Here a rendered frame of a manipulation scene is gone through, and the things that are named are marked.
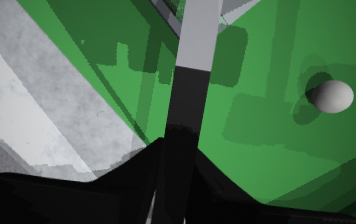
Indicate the white golf ball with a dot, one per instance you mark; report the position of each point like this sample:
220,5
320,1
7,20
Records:
332,96

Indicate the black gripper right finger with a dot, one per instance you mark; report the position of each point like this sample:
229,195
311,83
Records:
215,199

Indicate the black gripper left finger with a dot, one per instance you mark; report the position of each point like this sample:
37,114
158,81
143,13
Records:
121,196

